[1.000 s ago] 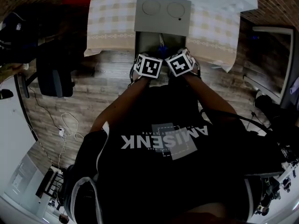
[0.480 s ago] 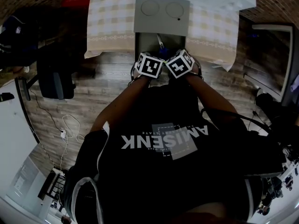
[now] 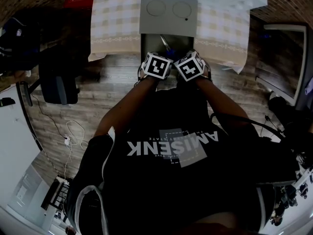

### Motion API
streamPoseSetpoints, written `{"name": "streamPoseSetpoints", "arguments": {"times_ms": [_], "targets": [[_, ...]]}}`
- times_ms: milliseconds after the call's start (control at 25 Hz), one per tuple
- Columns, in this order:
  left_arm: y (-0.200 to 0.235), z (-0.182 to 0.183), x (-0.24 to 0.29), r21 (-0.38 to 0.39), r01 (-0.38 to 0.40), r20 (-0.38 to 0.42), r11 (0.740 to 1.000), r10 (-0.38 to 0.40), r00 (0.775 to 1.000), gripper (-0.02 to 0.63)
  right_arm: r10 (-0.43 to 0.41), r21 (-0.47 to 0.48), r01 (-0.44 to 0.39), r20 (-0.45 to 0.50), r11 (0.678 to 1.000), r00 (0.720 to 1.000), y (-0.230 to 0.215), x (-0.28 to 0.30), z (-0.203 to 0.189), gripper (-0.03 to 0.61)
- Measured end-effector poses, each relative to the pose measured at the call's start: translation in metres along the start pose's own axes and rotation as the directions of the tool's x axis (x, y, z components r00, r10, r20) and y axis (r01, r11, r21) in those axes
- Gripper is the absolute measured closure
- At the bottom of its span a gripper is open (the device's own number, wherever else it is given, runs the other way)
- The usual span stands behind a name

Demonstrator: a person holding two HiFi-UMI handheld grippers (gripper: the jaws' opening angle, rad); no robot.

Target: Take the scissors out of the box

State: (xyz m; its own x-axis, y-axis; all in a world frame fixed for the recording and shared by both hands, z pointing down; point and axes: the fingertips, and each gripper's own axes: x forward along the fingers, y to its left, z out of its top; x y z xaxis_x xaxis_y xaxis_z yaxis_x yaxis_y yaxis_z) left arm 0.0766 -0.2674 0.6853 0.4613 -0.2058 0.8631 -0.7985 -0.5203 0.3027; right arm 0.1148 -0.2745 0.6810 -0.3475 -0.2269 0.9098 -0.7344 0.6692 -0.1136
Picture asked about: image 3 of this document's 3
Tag person's right forearm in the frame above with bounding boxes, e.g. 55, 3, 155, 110
195, 76, 248, 122

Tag beige checkered tablecloth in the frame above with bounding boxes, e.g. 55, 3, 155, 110
87, 0, 250, 74

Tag white cable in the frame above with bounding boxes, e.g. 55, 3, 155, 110
64, 119, 89, 181

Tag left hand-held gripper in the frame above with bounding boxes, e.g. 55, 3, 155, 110
137, 51, 174, 83

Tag black metal rack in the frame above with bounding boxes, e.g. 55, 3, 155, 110
40, 180, 72, 212

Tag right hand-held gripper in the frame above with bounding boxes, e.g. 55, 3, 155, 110
173, 49, 213, 83

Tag grey box with lid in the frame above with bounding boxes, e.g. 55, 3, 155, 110
139, 0, 199, 66

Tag person's black printed t-shirt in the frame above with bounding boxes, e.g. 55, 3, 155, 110
65, 86, 298, 235

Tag blue-handled scissors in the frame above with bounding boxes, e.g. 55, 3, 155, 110
160, 34, 176, 57

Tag white power strip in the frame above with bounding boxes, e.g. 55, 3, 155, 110
55, 175, 74, 184

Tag dark backpack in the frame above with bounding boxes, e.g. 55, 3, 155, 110
0, 15, 41, 71

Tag grey framed monitor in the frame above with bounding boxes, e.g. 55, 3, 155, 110
254, 23, 310, 109

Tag person's left forearm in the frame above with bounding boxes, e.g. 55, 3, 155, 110
93, 76, 160, 137

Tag dark office chair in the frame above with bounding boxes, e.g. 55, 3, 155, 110
16, 52, 80, 107

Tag white desk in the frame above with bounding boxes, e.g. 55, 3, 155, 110
0, 83, 44, 207

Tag thick black cable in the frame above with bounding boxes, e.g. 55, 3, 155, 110
209, 112, 287, 140

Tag thin black cable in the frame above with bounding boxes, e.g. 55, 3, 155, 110
31, 92, 67, 140

